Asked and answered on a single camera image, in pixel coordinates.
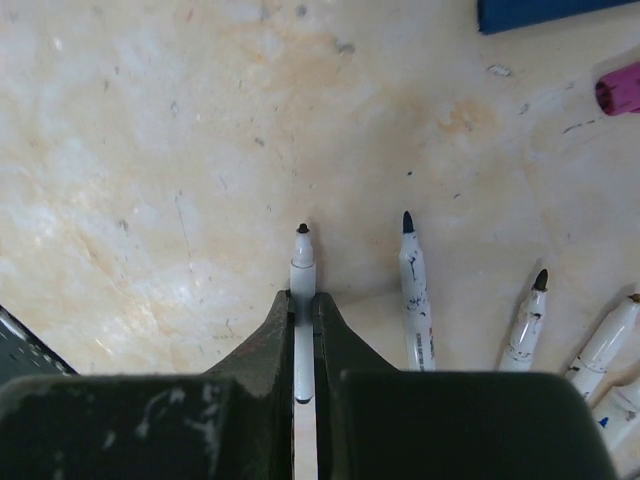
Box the yellow cap white marker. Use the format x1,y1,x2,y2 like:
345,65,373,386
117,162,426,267
592,378,639,451

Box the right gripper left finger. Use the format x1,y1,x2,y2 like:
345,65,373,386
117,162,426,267
1,291,293,479

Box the black cap marker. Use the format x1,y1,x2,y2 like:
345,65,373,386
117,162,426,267
290,223,316,404

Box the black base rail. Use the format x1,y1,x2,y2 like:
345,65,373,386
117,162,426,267
0,306,77,386

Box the grey cap marker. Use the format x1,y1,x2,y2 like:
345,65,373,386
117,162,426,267
565,293,639,400

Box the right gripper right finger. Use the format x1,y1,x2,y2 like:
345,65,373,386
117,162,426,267
313,293,616,479

